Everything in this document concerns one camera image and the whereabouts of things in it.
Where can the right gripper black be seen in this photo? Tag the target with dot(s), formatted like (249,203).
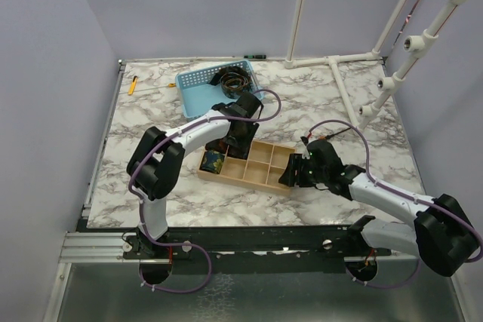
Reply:
(289,178)

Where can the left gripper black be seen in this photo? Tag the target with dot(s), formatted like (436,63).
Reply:
(252,128)

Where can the wooden compartment tray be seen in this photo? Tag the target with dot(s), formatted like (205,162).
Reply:
(260,171)

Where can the brown blue floral tie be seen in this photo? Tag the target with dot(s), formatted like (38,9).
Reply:
(239,139)

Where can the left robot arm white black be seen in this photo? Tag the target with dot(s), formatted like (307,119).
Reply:
(155,165)

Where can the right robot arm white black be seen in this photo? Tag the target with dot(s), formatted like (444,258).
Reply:
(435,230)

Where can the rolled black orange tie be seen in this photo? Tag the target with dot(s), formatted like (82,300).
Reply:
(233,81)

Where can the rolled dark red-leaf tie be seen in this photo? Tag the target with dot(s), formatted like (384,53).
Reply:
(216,146)

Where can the green black marker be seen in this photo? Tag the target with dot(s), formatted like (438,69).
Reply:
(255,57)

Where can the blue perforated plastic basket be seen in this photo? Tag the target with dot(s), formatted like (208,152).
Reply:
(197,96)

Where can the rolled blue yellow-leaf tie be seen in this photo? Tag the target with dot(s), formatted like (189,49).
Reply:
(212,162)

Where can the small yellow utility knife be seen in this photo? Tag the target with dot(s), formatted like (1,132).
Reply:
(133,85)

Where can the white PVC pipe rack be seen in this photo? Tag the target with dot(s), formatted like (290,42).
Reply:
(416,46)

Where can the orange handle screwdriver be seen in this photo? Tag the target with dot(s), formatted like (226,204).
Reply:
(332,135)

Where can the white PVC pipe frame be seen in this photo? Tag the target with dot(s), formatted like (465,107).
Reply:
(334,60)

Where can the black mounting rail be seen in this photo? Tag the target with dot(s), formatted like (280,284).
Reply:
(250,250)

